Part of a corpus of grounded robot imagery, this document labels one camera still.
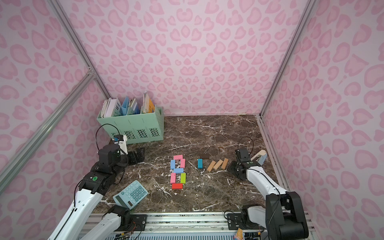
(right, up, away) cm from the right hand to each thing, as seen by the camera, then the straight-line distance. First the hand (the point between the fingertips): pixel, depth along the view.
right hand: (232, 168), depth 89 cm
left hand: (-51, +14, -15) cm, 55 cm away
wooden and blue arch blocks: (+20, +6, +3) cm, 21 cm away
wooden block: (-12, +1, +3) cm, 13 cm away
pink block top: (-33, +5, +6) cm, 34 cm away
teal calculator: (-56, -12, -9) cm, 58 cm away
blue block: (-36, +2, +4) cm, 36 cm away
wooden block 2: (-8, +1, +4) cm, 9 cm away
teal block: (-19, +2, +4) cm, 20 cm away
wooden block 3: (-4, +2, +4) cm, 6 cm away
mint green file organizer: (-58, +24, +4) cm, 63 cm away
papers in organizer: (-73, +37, +3) cm, 82 cm away
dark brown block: (-16, +6, +8) cm, 19 cm away
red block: (-32, -9, -4) cm, 34 cm away
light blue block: (-32, -1, +2) cm, 33 cm away
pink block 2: (-35, -5, -2) cm, 35 cm away
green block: (-29, -5, -1) cm, 29 cm away
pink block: (-30, +2, +4) cm, 30 cm away
